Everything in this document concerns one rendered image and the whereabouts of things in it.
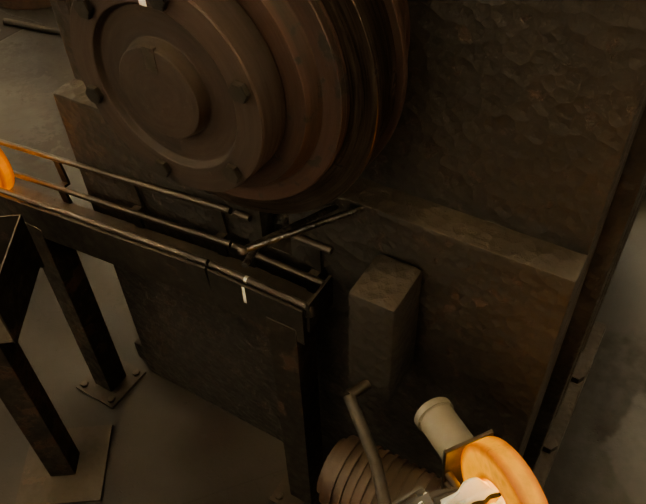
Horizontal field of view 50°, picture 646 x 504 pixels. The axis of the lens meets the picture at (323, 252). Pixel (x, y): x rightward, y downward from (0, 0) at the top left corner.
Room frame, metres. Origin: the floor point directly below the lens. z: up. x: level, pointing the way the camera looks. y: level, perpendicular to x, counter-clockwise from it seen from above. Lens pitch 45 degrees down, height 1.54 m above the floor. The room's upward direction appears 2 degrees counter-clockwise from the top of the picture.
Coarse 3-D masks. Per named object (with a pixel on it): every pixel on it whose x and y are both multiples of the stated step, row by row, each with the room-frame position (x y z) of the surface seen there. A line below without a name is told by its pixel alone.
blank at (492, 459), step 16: (464, 448) 0.45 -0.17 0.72; (480, 448) 0.43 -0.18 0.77; (496, 448) 0.42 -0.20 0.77; (512, 448) 0.42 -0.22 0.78; (464, 464) 0.44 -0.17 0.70; (480, 464) 0.42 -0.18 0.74; (496, 464) 0.40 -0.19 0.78; (512, 464) 0.39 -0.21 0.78; (464, 480) 0.43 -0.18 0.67; (496, 480) 0.39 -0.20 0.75; (512, 480) 0.37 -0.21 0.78; (528, 480) 0.37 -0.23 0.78; (512, 496) 0.36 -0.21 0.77; (528, 496) 0.36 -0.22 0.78; (544, 496) 0.36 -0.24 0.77
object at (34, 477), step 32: (0, 224) 0.95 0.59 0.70; (0, 256) 0.95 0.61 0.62; (32, 256) 0.93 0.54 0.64; (0, 288) 0.79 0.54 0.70; (32, 288) 0.88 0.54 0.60; (0, 320) 0.80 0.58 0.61; (0, 352) 0.82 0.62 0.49; (0, 384) 0.81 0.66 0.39; (32, 384) 0.85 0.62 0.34; (32, 416) 0.82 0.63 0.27; (32, 448) 0.89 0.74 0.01; (64, 448) 0.83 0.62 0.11; (96, 448) 0.88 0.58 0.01; (32, 480) 0.81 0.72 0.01; (64, 480) 0.80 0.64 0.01; (96, 480) 0.80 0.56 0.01
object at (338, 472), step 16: (336, 448) 0.57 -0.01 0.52; (352, 448) 0.56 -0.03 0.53; (336, 464) 0.54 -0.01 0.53; (352, 464) 0.53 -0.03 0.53; (368, 464) 0.53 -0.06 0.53; (384, 464) 0.53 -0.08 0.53; (400, 464) 0.53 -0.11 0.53; (416, 464) 0.54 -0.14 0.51; (320, 480) 0.53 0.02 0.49; (336, 480) 0.52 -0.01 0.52; (352, 480) 0.51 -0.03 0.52; (368, 480) 0.51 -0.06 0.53; (400, 480) 0.50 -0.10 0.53; (416, 480) 0.50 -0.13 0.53; (432, 480) 0.51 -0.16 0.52; (320, 496) 0.51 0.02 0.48; (336, 496) 0.50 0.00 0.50; (352, 496) 0.49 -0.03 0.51; (368, 496) 0.49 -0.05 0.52; (400, 496) 0.48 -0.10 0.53
